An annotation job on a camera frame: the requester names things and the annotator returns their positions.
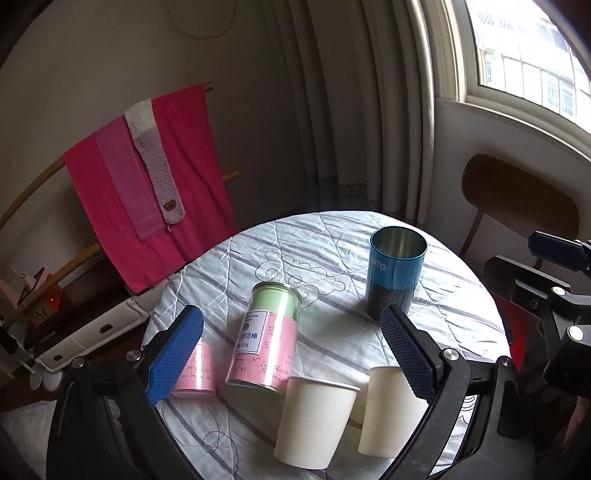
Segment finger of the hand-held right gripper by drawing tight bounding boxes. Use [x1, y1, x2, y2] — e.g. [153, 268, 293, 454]
[482, 256, 591, 398]
[527, 231, 591, 274]

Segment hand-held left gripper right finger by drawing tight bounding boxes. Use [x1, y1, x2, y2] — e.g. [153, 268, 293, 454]
[380, 304, 537, 480]

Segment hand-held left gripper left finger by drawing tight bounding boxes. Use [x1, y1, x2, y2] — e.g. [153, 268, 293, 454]
[46, 305, 204, 480]

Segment white paper cup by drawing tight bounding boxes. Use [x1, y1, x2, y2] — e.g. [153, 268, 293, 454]
[273, 375, 361, 470]
[357, 366, 431, 459]

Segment blue metal cup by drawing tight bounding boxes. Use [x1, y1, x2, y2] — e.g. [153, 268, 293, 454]
[364, 226, 427, 322]

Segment small pink can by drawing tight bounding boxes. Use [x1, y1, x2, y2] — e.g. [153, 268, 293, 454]
[172, 342, 217, 400]

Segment wooden chair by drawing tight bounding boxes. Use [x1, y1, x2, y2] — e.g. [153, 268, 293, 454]
[459, 154, 581, 274]

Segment white storage box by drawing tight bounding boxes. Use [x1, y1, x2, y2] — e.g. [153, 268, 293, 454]
[31, 295, 154, 376]

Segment green and pink tin can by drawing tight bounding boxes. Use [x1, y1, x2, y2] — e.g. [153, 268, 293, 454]
[225, 281, 304, 394]

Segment small red box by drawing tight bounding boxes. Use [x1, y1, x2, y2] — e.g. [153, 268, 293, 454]
[25, 284, 64, 329]

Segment magenta towel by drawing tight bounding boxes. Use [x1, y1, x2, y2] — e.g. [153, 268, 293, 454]
[63, 84, 238, 295]

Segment light pink cloth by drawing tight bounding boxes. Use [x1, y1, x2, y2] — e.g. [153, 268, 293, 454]
[95, 116, 166, 241]

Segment window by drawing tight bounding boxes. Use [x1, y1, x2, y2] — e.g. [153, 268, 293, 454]
[462, 0, 591, 121]

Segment wooden towel rack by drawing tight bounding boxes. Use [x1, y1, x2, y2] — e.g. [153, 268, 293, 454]
[0, 82, 242, 319]

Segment beige curtain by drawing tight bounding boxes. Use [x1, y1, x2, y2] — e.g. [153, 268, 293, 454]
[270, 0, 438, 228]

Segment knitted white lilac strap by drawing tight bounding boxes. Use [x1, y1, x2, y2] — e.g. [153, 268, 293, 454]
[124, 98, 187, 225]

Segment thin wall cable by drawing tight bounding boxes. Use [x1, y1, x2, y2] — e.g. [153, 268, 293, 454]
[165, 0, 232, 38]

